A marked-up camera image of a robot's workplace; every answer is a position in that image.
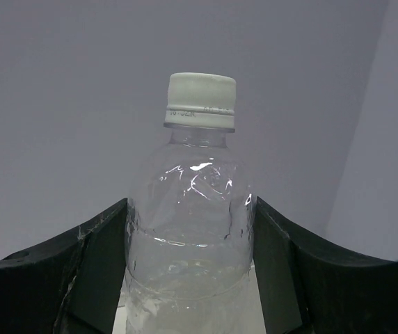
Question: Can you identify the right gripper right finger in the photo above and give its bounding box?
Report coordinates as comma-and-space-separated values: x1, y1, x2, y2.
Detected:
254, 200, 398, 333

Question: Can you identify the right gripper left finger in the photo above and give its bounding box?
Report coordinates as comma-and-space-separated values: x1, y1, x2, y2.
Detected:
0, 199, 127, 333

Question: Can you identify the clear bottle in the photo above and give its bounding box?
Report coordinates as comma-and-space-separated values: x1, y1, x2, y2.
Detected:
124, 72, 257, 334

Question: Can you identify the white octagonal plastic bin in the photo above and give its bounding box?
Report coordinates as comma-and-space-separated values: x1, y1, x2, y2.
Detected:
112, 264, 266, 333

